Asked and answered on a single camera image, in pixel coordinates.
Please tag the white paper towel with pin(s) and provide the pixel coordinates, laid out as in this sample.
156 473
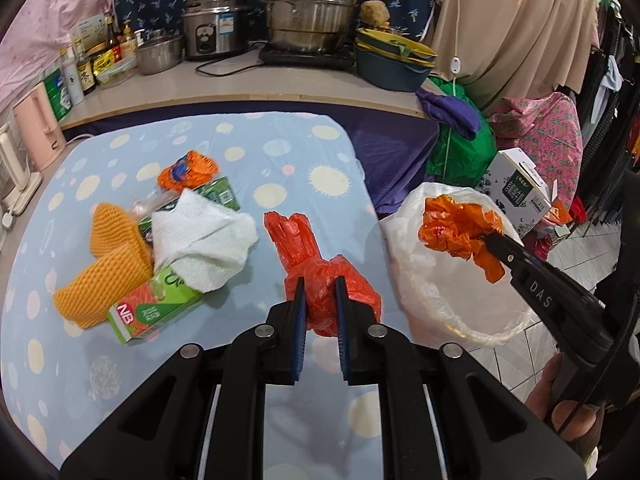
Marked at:
200 240

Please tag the yellow plates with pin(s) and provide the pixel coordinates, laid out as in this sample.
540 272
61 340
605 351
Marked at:
395 45

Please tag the orange packet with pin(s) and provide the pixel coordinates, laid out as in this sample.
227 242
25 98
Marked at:
560 212

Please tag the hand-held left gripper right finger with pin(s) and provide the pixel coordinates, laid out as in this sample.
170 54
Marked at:
341 330

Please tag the dark sauce bottle red label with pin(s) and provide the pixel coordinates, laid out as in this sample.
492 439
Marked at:
114 47

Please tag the pink electric kettle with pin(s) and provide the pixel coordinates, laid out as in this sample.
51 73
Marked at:
35 125

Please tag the orange plastic bag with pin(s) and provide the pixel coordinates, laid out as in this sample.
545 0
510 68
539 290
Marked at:
450 230

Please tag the green and orange box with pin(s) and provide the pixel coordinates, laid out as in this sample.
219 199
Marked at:
145 315

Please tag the black induction cooker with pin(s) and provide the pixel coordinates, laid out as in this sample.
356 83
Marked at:
310 57

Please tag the person's right hand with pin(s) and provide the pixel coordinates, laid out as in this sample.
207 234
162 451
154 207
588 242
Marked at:
575 420

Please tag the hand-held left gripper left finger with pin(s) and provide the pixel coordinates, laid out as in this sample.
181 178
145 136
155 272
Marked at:
299 330

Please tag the green milk carton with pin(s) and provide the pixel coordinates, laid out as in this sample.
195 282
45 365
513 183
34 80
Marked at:
222 192

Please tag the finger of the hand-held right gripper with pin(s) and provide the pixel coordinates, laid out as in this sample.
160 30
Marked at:
517 241
510 255

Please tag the yellow pump bottle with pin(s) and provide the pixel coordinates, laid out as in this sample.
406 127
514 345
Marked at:
128 42

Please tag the orange snack wrapper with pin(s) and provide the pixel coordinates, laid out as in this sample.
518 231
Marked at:
192 170

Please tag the white plastic trash bag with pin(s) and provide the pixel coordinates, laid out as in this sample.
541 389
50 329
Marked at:
415 270

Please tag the light blue dotted blanket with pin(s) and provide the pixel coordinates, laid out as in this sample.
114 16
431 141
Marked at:
300 160

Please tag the purple garment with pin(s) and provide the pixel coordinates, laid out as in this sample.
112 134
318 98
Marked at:
450 110

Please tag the dark blue basin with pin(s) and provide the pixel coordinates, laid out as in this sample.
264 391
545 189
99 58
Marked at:
390 72

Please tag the dark purple table cover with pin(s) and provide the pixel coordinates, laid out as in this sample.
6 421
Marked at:
390 160

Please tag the pink floral cloth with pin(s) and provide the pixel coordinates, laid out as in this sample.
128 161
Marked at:
545 130

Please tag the steel steamer pot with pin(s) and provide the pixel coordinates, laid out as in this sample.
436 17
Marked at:
310 10

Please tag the red plastic bag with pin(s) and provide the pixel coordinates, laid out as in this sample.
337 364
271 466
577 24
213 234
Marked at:
320 275

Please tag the beige curtain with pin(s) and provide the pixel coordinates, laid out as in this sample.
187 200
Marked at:
515 25

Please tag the steel bowl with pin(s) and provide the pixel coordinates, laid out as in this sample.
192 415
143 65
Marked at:
160 55

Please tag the brown potato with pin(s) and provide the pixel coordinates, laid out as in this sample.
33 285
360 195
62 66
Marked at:
375 15

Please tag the steel rice cooker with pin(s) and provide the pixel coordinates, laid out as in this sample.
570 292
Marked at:
215 25

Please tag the green plastic bag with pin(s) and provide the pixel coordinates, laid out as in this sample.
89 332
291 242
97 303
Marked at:
465 155

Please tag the white carton box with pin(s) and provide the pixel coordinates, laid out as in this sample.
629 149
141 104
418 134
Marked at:
87 30

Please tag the dark bottle white label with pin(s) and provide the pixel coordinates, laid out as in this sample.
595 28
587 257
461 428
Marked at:
86 77

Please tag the white and green milk box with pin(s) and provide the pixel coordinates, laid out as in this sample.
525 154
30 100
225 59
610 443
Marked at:
515 195

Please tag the row of hanging clothes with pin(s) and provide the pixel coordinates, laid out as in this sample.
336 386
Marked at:
610 70

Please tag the clear food container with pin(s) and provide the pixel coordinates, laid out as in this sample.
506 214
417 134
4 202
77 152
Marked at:
115 71

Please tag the green packet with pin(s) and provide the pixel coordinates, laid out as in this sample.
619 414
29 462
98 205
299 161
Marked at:
55 95

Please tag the orange foam fruit net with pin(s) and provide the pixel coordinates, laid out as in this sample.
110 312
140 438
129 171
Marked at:
100 285

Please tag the white appliance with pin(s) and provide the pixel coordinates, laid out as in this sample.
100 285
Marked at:
15 170

